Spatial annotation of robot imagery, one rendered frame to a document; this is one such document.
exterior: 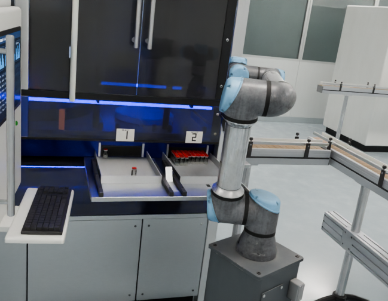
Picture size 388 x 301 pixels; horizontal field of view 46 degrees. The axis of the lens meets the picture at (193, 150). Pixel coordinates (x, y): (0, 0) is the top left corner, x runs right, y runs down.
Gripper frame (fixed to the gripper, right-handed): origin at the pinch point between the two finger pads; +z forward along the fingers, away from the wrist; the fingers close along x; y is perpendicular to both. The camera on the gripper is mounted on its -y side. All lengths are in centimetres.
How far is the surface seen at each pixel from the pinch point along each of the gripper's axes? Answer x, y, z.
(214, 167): -3.6, 22.1, 21.4
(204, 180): 8.5, 1.5, 19.8
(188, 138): 9.8, 27.5, 8.2
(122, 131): 42, 28, 6
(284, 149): -51, 39, 16
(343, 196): -210, 182, 109
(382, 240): -186, 92, 109
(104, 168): 51, 19, 21
